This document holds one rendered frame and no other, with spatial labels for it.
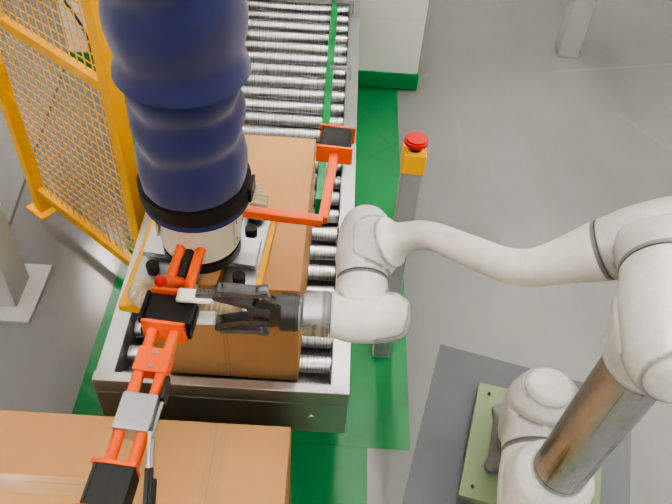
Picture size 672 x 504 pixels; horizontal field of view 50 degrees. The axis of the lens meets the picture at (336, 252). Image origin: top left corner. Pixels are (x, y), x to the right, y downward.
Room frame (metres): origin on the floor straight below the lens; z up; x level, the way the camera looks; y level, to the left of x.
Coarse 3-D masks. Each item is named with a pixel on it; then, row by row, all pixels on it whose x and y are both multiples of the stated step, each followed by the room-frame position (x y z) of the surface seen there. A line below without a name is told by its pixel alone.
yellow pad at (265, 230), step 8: (272, 208) 1.25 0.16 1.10; (248, 224) 1.16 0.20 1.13; (256, 224) 1.19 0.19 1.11; (264, 224) 1.19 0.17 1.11; (272, 224) 1.20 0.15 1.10; (248, 232) 1.14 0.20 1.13; (256, 232) 1.15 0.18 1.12; (264, 232) 1.17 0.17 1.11; (272, 232) 1.17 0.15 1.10; (264, 240) 1.14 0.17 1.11; (272, 240) 1.15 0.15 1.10; (264, 248) 1.12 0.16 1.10; (264, 256) 1.10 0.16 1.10; (256, 264) 1.07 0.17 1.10; (264, 264) 1.08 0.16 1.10; (224, 272) 1.04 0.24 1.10; (232, 272) 1.04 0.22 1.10; (240, 272) 1.02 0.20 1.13; (248, 272) 1.04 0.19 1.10; (256, 272) 1.05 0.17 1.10; (264, 272) 1.05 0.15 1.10; (224, 280) 1.02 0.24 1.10; (232, 280) 1.02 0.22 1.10; (240, 280) 1.00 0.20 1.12; (248, 280) 1.02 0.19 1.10; (256, 280) 1.03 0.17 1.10
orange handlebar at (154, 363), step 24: (336, 168) 1.28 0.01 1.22; (264, 216) 1.11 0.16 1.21; (288, 216) 1.11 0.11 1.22; (312, 216) 1.12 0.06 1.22; (192, 264) 0.96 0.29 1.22; (192, 288) 0.90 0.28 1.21; (168, 336) 0.78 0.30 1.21; (144, 360) 0.72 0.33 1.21; (168, 360) 0.73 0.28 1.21; (120, 432) 0.58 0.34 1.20
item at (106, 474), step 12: (96, 468) 0.51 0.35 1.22; (108, 468) 0.51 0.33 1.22; (120, 468) 0.51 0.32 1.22; (132, 468) 0.52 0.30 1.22; (96, 480) 0.49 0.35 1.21; (108, 480) 0.49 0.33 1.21; (120, 480) 0.50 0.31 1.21; (132, 480) 0.50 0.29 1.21; (84, 492) 0.47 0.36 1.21; (96, 492) 0.47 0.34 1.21; (108, 492) 0.47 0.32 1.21; (120, 492) 0.48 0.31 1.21; (132, 492) 0.49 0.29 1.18
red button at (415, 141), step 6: (414, 132) 1.68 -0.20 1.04; (420, 132) 1.68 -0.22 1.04; (408, 138) 1.65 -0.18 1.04; (414, 138) 1.65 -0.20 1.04; (420, 138) 1.65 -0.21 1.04; (426, 138) 1.65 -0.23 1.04; (408, 144) 1.63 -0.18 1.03; (414, 144) 1.62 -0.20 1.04; (420, 144) 1.63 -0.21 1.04; (426, 144) 1.63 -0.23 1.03; (414, 150) 1.63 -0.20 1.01; (420, 150) 1.64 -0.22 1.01
